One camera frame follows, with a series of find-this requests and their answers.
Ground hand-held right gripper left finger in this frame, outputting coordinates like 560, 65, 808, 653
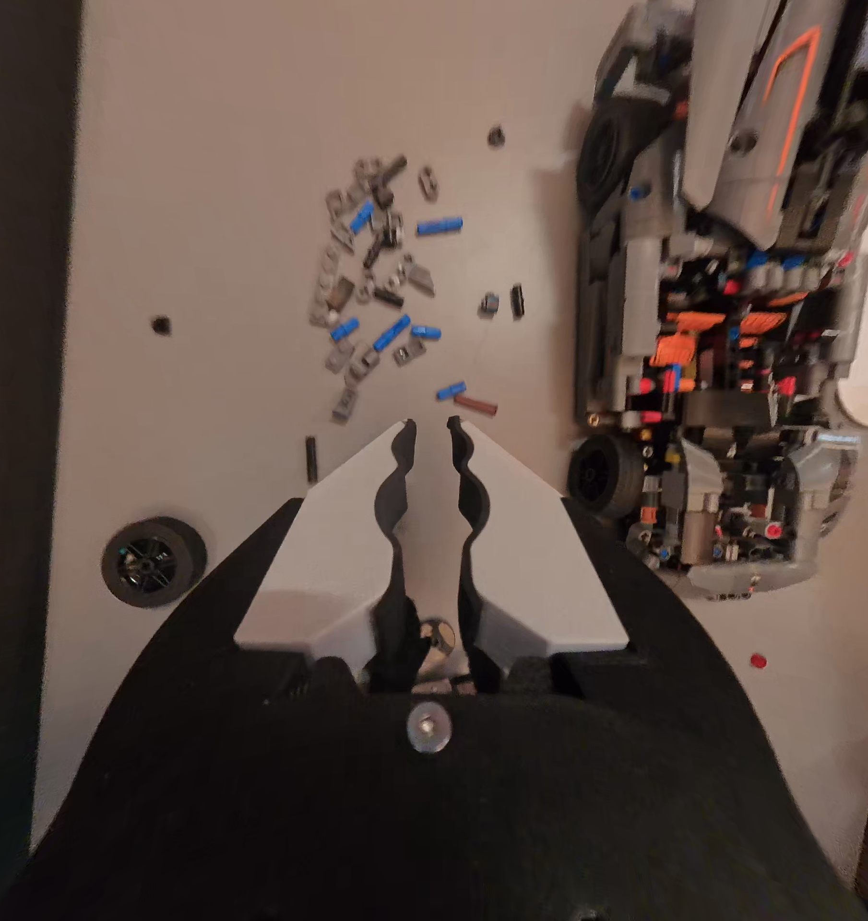
234, 419, 424, 692

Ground pile of grey lego plates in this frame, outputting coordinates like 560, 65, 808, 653
412, 615, 478, 695

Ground black perforated table edge strip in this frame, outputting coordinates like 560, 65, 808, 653
0, 0, 83, 857

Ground scattered blue pins grey pieces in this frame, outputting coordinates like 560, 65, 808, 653
308, 153, 499, 425

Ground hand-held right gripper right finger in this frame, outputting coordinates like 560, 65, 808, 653
447, 417, 630, 692

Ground grey lego car model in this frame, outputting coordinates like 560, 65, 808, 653
567, 0, 868, 602

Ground small black lego wheel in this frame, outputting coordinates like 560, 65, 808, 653
101, 517, 209, 610

